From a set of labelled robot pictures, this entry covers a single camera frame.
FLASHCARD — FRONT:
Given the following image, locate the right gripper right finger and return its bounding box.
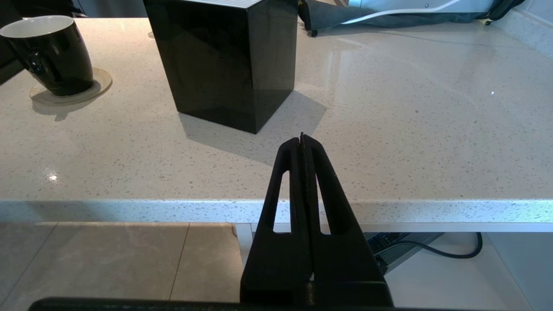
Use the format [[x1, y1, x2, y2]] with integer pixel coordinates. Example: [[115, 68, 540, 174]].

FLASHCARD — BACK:
[[302, 134, 388, 284]]

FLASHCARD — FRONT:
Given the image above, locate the black mug white inside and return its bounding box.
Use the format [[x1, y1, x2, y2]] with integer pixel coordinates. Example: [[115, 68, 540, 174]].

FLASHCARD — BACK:
[[0, 15, 95, 96]]

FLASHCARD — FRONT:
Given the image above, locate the white power cable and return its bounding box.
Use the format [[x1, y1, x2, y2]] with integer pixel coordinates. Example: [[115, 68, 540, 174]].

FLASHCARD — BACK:
[[343, 0, 463, 25]]

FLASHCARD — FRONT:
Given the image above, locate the black power cable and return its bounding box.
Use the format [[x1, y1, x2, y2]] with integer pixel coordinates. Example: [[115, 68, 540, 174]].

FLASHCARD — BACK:
[[484, 0, 525, 25]]

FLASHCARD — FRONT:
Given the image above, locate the dark gray cloth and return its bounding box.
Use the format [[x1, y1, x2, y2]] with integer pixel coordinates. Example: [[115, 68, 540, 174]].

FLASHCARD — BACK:
[[298, 0, 493, 37]]

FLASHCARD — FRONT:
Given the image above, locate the black power strip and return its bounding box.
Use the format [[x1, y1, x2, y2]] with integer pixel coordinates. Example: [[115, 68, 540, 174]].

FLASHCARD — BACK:
[[363, 232, 445, 275]]

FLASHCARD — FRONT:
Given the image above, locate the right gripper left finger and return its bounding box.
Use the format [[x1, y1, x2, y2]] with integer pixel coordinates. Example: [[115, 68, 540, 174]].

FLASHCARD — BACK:
[[240, 137, 312, 303]]

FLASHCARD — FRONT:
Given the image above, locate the round translucent coaster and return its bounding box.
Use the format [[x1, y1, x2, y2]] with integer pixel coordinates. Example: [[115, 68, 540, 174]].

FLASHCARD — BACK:
[[29, 67, 113, 105]]

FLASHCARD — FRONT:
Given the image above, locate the black floor cable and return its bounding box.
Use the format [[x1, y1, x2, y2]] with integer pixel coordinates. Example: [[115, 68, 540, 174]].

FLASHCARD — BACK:
[[397, 232, 483, 260]]

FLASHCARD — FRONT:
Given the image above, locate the black tissue box white lid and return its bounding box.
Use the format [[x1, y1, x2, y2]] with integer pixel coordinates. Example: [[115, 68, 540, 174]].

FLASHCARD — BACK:
[[143, 0, 299, 134]]

